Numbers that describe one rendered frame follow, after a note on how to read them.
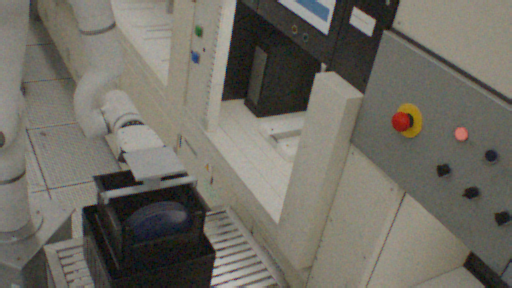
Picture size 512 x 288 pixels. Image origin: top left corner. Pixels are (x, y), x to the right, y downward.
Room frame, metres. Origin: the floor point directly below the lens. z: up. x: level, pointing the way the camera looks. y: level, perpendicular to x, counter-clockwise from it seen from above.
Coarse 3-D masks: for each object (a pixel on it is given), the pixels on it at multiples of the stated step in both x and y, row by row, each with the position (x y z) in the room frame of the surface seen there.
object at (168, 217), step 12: (156, 216) 0.94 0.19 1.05; (168, 216) 0.96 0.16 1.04; (180, 216) 0.98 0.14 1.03; (144, 228) 0.92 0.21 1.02; (156, 228) 0.94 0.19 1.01; (168, 228) 0.96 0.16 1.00; (180, 228) 0.98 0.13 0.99; (144, 240) 0.93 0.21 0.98; (180, 252) 0.98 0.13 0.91; (132, 264) 0.91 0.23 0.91; (144, 264) 0.93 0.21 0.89; (156, 264) 0.95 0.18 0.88
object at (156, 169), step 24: (144, 168) 0.97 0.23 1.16; (168, 168) 0.99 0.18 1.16; (120, 192) 0.96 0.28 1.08; (144, 192) 1.10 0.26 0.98; (168, 192) 1.14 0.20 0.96; (192, 192) 1.05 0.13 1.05; (96, 216) 1.02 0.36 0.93; (120, 216) 1.07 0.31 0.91; (192, 216) 1.02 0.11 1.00; (120, 240) 0.87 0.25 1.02; (168, 240) 0.94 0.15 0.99; (192, 240) 0.97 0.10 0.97; (120, 264) 0.87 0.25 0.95
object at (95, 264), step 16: (96, 224) 1.07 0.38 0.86; (96, 240) 1.07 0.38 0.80; (208, 240) 1.02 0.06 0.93; (96, 256) 0.92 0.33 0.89; (208, 256) 0.96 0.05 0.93; (96, 272) 0.92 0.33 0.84; (112, 272) 0.99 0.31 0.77; (144, 272) 0.87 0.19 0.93; (160, 272) 0.89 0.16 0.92; (176, 272) 0.92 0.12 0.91; (192, 272) 0.94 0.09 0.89; (208, 272) 0.97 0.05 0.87
